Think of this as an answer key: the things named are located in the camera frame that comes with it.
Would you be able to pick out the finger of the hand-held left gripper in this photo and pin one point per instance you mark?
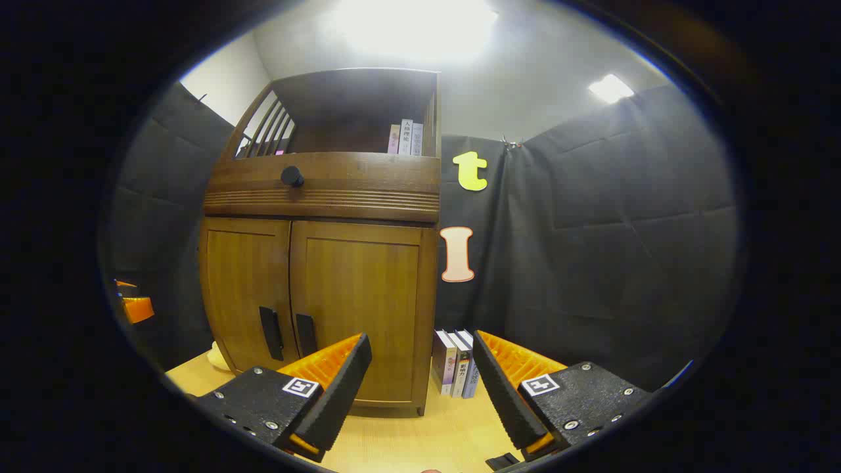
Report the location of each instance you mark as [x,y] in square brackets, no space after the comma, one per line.
[138,310]
[126,289]

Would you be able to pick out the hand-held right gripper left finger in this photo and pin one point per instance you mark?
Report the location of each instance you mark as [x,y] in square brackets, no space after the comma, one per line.
[341,387]

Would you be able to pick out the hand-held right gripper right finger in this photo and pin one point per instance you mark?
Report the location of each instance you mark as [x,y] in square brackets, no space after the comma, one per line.
[506,394]

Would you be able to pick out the wooden double-door shoe cabinet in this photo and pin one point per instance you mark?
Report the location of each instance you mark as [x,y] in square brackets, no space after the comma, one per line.
[355,105]

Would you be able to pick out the upright book on cabinet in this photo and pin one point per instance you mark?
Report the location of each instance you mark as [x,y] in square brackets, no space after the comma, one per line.
[405,136]
[417,139]
[393,140]

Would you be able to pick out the upright book white cover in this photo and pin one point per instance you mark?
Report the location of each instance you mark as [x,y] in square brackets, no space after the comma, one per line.
[443,364]
[461,371]
[472,381]

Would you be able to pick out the cream plush toy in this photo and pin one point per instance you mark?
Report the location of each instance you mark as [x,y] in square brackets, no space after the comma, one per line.
[217,358]

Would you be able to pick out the black backdrop cloth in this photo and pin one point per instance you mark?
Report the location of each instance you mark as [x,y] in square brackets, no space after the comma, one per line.
[624,230]

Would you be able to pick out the wooden drawer with black knob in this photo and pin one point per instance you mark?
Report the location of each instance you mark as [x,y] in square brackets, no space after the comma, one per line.
[368,184]

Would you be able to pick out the small ceiling light panel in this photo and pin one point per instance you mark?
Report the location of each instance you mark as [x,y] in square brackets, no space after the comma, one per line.
[611,88]

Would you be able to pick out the large ceiling light panel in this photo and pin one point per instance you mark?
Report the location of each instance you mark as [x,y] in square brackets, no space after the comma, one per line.
[414,26]

